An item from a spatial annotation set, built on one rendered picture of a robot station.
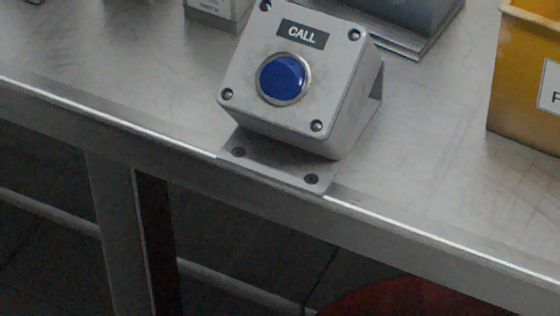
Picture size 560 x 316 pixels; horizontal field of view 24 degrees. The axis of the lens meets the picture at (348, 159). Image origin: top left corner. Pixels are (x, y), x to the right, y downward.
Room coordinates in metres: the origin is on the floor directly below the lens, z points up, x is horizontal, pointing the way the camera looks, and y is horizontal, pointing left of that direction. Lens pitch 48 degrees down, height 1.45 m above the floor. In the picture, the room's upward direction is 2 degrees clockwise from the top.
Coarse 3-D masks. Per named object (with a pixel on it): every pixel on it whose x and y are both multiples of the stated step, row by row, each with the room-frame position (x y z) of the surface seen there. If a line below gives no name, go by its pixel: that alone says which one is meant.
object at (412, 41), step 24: (288, 0) 0.65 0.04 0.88; (312, 0) 0.65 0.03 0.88; (336, 0) 0.65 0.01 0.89; (360, 0) 0.64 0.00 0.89; (384, 0) 0.64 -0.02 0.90; (408, 0) 0.63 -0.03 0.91; (432, 0) 0.62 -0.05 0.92; (456, 0) 0.65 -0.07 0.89; (360, 24) 0.63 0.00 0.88; (384, 24) 0.63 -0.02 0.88; (408, 24) 0.63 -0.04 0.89; (432, 24) 0.62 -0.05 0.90; (408, 48) 0.61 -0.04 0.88
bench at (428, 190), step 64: (0, 0) 0.65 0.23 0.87; (64, 0) 0.66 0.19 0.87; (128, 0) 0.66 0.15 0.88; (0, 64) 0.59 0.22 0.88; (64, 64) 0.60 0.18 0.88; (128, 64) 0.60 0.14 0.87; (192, 64) 0.60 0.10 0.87; (448, 64) 0.61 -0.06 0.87; (0, 128) 1.10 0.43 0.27; (64, 128) 0.56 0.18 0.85; (128, 128) 0.54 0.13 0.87; (192, 128) 0.54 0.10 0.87; (384, 128) 0.55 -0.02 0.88; (448, 128) 0.55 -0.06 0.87; (0, 192) 1.01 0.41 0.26; (64, 192) 1.00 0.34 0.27; (128, 192) 0.58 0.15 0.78; (192, 192) 1.01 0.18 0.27; (256, 192) 0.51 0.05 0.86; (384, 192) 0.50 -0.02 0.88; (448, 192) 0.50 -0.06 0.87; (512, 192) 0.50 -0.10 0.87; (128, 256) 0.58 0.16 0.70; (192, 256) 0.91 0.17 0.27; (256, 256) 0.91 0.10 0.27; (320, 256) 0.92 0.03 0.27; (384, 256) 0.47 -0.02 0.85; (448, 256) 0.46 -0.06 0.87; (512, 256) 0.45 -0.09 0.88
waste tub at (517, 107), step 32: (512, 0) 0.56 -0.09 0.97; (544, 0) 0.61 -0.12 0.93; (512, 32) 0.55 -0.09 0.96; (544, 32) 0.54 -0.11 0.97; (512, 64) 0.55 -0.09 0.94; (544, 64) 0.54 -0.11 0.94; (512, 96) 0.54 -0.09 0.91; (544, 96) 0.53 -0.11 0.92; (512, 128) 0.54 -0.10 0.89; (544, 128) 0.53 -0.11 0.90
